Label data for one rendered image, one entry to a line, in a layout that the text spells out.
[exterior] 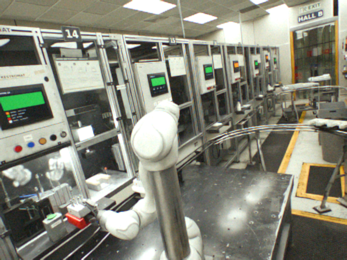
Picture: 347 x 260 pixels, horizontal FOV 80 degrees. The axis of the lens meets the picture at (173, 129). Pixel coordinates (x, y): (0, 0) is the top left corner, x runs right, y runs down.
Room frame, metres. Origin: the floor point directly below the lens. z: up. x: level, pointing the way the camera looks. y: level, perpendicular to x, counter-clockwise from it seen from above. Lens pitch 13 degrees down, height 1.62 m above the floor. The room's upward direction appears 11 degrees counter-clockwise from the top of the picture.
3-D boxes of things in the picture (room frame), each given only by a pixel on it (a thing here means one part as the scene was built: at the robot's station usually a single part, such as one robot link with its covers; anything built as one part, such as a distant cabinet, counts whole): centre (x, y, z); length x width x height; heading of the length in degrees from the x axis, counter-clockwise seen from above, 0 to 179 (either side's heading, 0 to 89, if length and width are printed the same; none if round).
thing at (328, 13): (7.49, -5.23, 2.96); 1.23 x 0.08 x 0.68; 52
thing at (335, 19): (7.45, -5.28, 1.31); 1.36 x 0.10 x 2.62; 52
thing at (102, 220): (0.95, 0.41, 0.99); 0.09 x 0.06 x 0.09; 142
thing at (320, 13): (7.44, -5.20, 2.82); 0.75 x 0.04 x 0.25; 52
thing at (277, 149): (4.84, -2.73, 0.01); 5.85 x 0.59 x 0.01; 142
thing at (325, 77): (6.21, -4.57, 0.48); 0.84 x 0.58 x 0.97; 150
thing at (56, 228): (1.01, 0.73, 0.97); 0.08 x 0.08 x 0.12; 52
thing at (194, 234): (0.87, 0.04, 0.85); 0.18 x 0.16 x 0.22; 171
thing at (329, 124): (2.14, -1.66, 0.84); 0.37 x 0.14 x 0.10; 20
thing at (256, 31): (9.03, -3.24, 1.65); 3.78 x 0.08 x 3.30; 52
